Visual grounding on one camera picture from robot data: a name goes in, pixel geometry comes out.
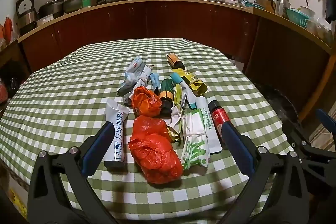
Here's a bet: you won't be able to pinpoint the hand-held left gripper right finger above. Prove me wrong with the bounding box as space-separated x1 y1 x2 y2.
221 122 313 224

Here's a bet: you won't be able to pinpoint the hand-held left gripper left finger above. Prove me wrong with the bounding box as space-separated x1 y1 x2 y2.
28 122 116 224

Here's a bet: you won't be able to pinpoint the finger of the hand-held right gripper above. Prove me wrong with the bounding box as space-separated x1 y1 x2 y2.
316 109 336 133
282 120 315 147

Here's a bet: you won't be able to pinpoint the bin with black bag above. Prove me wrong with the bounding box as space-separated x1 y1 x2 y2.
260 84 298 125

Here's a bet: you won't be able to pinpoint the green and white packet bundle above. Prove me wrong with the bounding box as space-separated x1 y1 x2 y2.
181 111 210 170

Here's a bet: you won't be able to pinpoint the large red plastic bag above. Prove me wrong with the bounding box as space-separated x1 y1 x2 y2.
128 116 183 185

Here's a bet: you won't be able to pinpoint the light blue tube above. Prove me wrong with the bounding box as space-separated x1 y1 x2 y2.
150 73 160 94

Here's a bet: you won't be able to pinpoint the brown bottle with orange label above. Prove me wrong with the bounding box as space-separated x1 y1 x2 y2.
167 52 185 70

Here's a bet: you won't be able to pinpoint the white tube with blue print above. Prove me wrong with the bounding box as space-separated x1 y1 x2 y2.
104 98 130 170

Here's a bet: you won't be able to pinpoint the teal cap white tube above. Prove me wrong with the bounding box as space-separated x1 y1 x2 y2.
196 97 222 154

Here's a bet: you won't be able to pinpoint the red label bottle black cap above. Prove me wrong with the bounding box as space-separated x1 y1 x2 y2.
208 100 234 131

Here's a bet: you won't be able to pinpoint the green checked tablecloth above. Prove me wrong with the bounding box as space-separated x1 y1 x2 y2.
0 38 297 217

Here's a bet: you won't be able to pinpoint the gold foil wrapper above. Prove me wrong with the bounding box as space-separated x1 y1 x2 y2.
168 126 182 144

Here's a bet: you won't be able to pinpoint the small orange plastic bag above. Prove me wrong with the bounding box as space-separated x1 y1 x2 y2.
131 86 163 116

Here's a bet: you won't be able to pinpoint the grey flat packet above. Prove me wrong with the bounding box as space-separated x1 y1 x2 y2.
117 79 137 96

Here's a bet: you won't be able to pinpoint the white crumpled paper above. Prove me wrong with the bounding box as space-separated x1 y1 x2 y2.
168 106 185 133

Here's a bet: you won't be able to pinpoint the yellow crumpled packet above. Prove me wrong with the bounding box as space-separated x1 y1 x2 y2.
172 68 208 96

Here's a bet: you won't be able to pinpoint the yellow-green stick packet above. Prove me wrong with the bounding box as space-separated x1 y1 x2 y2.
173 84 185 109

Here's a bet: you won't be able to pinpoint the white stick packet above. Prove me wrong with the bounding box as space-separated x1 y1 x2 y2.
136 64 154 86

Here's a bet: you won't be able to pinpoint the white and blue crumpled packet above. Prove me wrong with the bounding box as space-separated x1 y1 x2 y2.
125 56 145 83

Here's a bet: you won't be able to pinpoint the green bottle with orange label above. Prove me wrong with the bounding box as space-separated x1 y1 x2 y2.
159 79 176 117

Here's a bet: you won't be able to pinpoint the teal plastic basket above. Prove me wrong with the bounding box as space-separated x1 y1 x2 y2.
285 8 312 29

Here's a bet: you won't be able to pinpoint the white bowl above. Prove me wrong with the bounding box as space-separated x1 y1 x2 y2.
299 5 315 17

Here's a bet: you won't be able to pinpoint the dark hanging cloth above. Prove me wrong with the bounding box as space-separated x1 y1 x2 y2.
319 0 336 25

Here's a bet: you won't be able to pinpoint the steel kettle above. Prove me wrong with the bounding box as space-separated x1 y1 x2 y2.
270 0 291 18

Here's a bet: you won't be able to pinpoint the wooden kitchen countertop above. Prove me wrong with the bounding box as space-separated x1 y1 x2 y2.
17 0 332 54

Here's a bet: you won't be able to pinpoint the wooden cutting board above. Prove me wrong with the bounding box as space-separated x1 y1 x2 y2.
256 0 274 12

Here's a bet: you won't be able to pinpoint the teal shallow dish rack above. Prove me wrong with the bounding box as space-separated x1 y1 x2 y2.
245 1 264 9

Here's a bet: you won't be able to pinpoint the brown lower cabinets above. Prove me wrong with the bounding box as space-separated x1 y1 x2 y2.
21 1 331 120

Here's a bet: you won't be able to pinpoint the grey metal basin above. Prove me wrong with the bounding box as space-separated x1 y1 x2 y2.
63 0 83 14

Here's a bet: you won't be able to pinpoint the dark pot with lid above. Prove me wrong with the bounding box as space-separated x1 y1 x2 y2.
38 0 65 20

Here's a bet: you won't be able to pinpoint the rice cooker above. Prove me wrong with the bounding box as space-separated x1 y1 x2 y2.
16 0 39 35

